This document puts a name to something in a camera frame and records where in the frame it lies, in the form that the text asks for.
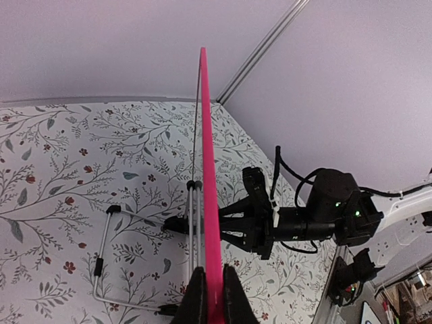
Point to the metal wire whiteboard stand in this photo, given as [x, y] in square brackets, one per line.
[153, 237]

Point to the pink framed whiteboard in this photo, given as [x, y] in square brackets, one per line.
[213, 258]

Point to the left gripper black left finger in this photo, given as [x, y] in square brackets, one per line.
[193, 308]

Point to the floral patterned table mat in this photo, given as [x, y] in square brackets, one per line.
[84, 191]

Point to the right aluminium corner post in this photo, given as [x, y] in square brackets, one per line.
[260, 50]

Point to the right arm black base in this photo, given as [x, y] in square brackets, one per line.
[347, 280]

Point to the clutter beyond table edge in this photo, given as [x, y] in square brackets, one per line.
[405, 300]

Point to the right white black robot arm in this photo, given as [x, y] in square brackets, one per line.
[395, 206]

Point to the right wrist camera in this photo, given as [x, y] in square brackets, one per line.
[261, 195]

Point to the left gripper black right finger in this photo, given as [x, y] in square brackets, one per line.
[236, 307]

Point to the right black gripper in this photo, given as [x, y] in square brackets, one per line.
[336, 208]

